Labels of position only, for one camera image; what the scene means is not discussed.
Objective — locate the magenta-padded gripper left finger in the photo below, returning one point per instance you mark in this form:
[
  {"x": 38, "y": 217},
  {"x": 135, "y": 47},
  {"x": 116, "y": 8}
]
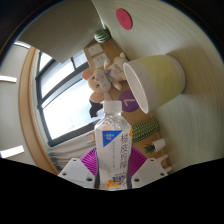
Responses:
[{"x": 76, "y": 171}]

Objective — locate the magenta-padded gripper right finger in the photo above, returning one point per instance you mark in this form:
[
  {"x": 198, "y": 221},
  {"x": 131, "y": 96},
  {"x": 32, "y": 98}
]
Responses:
[{"x": 150, "y": 171}]

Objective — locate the clear plastic drink bottle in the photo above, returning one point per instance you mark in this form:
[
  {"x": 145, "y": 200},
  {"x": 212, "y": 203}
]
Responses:
[{"x": 112, "y": 150}]

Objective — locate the grey window curtain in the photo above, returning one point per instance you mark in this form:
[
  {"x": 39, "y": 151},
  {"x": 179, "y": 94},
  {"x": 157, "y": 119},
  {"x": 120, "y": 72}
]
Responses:
[{"x": 70, "y": 151}]

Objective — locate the small plant in white pot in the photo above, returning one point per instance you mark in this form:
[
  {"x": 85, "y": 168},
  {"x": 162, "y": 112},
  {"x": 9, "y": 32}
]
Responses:
[{"x": 158, "y": 145}]

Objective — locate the wooden hand model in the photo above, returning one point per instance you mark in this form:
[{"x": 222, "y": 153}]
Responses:
[{"x": 90, "y": 137}]

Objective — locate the tall green cactus figure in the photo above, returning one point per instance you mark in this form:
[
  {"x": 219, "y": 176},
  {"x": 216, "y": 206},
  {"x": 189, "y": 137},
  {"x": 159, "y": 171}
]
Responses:
[{"x": 145, "y": 130}]

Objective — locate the black horse figurine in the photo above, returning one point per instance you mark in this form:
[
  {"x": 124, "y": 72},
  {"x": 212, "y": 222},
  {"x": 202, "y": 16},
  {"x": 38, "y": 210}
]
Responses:
[{"x": 95, "y": 108}]

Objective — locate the ceiling lights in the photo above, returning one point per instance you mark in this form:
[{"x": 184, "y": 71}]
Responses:
[{"x": 11, "y": 151}]

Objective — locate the dark-framed window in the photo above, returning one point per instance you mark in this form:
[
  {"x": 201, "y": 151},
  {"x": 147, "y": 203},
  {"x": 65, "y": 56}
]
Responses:
[{"x": 66, "y": 103}]

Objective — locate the purple round number disc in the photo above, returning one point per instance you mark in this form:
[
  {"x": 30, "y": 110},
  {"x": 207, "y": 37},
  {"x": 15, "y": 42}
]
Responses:
[{"x": 128, "y": 102}]

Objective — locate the pale yellow cup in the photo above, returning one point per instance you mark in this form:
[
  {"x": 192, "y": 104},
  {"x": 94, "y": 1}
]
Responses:
[{"x": 160, "y": 80}]

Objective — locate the beige plush mouse toy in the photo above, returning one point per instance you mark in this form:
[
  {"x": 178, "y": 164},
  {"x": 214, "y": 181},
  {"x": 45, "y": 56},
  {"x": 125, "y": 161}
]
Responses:
[{"x": 100, "y": 81}]

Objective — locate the round green cactus figure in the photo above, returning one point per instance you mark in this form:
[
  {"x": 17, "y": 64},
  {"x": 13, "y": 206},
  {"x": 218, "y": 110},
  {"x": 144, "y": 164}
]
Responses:
[{"x": 102, "y": 35}]

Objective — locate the grey-green desk partition panel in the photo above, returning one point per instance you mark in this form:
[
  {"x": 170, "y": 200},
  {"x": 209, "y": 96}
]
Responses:
[{"x": 63, "y": 30}]

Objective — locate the flat round red coaster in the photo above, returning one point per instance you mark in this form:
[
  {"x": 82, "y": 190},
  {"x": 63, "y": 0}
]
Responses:
[{"x": 124, "y": 19}]

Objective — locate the white wall socket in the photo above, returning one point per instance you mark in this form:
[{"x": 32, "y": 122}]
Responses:
[
  {"x": 95, "y": 49},
  {"x": 99, "y": 60}
]

